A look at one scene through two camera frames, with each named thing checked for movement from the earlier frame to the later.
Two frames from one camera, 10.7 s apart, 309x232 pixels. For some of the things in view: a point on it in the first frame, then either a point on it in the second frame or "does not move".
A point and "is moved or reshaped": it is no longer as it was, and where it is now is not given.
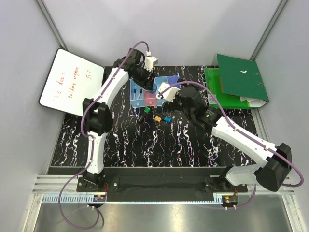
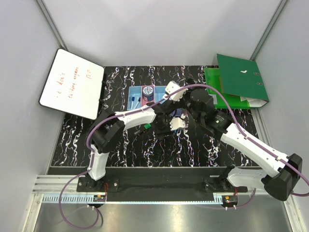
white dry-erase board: x=71 y=79 does not move
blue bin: x=158 y=81 is moved or reshaped
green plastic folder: x=213 y=82 does not move
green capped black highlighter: x=143 y=116 is moved or reshaped
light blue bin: x=136 y=94 is moved or reshaped
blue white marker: x=134 y=91 → x=133 y=100
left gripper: x=146 y=83 → x=161 y=135
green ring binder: x=241 y=77 does not move
